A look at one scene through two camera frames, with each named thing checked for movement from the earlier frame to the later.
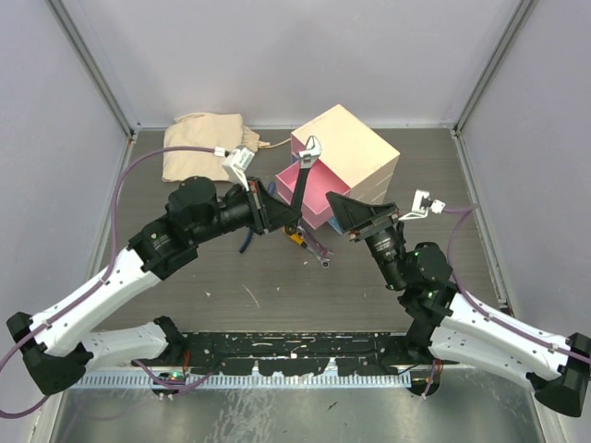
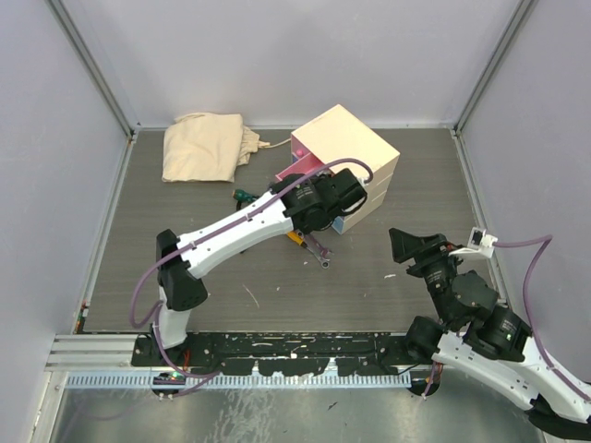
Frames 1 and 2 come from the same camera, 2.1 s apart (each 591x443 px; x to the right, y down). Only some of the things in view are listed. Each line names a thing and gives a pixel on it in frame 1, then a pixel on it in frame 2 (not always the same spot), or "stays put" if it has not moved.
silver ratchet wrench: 324,262 stays put
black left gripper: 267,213 -> 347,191
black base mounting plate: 298,353 stays put
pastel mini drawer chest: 353,160 stays put
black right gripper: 350,211 -> 404,245
